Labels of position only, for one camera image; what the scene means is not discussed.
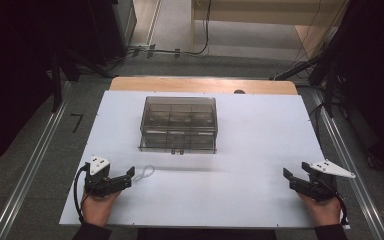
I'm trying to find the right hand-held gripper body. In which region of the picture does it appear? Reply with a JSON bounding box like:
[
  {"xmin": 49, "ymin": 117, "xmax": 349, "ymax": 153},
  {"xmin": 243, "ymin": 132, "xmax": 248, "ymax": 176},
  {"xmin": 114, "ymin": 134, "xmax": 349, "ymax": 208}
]
[{"xmin": 294, "ymin": 158, "xmax": 357, "ymax": 202}]

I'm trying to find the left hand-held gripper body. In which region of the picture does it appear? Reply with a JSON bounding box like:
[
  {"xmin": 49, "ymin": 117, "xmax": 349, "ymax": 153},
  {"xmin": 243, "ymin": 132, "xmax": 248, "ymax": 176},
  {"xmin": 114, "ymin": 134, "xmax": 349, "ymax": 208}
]
[{"xmin": 84, "ymin": 155, "xmax": 128, "ymax": 198}]

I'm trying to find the person's right hand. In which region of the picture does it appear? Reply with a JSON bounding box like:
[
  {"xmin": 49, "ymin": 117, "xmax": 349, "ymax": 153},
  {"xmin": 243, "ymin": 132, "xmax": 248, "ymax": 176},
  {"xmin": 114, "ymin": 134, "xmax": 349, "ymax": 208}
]
[{"xmin": 297, "ymin": 193, "xmax": 343, "ymax": 228}]

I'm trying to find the person's left hand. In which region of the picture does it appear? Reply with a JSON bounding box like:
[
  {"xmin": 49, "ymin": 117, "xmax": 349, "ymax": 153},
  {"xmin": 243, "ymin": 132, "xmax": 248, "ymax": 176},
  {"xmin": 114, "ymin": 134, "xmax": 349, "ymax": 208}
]
[{"xmin": 80, "ymin": 192, "xmax": 121, "ymax": 228}]

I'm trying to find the clear plastic loop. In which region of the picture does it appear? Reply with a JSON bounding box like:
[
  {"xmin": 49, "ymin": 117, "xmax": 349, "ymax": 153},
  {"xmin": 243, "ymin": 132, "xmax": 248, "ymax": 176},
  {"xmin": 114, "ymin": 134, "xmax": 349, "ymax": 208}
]
[{"xmin": 132, "ymin": 164, "xmax": 156, "ymax": 183}]

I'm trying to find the transparent plastic drawer box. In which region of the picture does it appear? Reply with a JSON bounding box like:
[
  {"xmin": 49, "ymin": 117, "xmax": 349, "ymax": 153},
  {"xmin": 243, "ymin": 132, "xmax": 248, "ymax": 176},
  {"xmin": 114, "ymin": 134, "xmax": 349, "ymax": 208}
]
[{"xmin": 138, "ymin": 95, "xmax": 219, "ymax": 156}]

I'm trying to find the black tripod stand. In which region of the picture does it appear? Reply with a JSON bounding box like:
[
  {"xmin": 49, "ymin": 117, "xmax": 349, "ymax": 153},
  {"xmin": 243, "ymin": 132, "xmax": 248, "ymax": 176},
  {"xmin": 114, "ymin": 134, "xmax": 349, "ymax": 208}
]
[{"xmin": 269, "ymin": 0, "xmax": 364, "ymax": 118}]

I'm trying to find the black metal stand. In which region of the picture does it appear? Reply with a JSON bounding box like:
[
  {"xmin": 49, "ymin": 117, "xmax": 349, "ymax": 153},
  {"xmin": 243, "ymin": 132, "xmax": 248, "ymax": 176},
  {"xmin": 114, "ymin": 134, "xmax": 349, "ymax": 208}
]
[{"xmin": 45, "ymin": 46, "xmax": 112, "ymax": 113}]

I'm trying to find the power strip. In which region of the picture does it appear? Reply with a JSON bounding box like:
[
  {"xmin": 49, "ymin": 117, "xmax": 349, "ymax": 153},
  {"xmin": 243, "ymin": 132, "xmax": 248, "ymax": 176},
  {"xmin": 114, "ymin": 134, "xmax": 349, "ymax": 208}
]
[{"xmin": 127, "ymin": 43, "xmax": 158, "ymax": 60}]

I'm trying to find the black cabinet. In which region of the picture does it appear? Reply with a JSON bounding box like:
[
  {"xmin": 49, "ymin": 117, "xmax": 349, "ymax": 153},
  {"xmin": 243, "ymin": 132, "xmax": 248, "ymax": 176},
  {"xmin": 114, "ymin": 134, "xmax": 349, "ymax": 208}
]
[{"xmin": 89, "ymin": 0, "xmax": 138, "ymax": 65}]

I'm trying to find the light wooden desk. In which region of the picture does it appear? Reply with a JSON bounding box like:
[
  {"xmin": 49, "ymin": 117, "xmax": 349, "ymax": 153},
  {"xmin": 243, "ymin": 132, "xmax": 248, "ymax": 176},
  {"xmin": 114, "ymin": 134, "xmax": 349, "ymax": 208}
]
[{"xmin": 189, "ymin": 0, "xmax": 350, "ymax": 56}]

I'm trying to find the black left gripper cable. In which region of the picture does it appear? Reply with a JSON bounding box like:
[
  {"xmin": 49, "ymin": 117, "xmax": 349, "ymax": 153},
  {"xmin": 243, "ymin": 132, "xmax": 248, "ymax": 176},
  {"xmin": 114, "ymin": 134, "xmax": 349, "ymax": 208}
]
[{"xmin": 72, "ymin": 164, "xmax": 92, "ymax": 224}]

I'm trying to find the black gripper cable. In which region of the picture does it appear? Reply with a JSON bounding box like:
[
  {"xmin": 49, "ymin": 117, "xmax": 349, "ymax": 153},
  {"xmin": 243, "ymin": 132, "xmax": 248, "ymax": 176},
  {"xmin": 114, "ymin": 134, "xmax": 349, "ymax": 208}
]
[
  {"xmin": 72, "ymin": 164, "xmax": 92, "ymax": 224},
  {"xmin": 316, "ymin": 173, "xmax": 350, "ymax": 226}
]

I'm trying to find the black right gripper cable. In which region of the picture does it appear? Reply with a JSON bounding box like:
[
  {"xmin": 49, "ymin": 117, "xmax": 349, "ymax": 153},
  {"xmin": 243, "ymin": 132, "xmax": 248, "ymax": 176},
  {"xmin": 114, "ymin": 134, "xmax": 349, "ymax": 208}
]
[{"xmin": 316, "ymin": 173, "xmax": 350, "ymax": 226}]

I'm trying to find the metal floor rail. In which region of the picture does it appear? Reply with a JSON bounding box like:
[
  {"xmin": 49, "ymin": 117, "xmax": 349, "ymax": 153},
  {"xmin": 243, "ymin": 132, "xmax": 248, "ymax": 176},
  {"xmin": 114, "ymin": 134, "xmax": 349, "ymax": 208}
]
[
  {"xmin": 309, "ymin": 89, "xmax": 384, "ymax": 240},
  {"xmin": 0, "ymin": 80, "xmax": 75, "ymax": 240}
]

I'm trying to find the black hanging cable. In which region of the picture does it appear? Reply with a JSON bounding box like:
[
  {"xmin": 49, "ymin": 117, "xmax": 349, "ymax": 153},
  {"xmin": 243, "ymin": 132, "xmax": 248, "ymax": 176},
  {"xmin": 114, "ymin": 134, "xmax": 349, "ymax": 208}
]
[{"xmin": 179, "ymin": 0, "xmax": 213, "ymax": 57}]

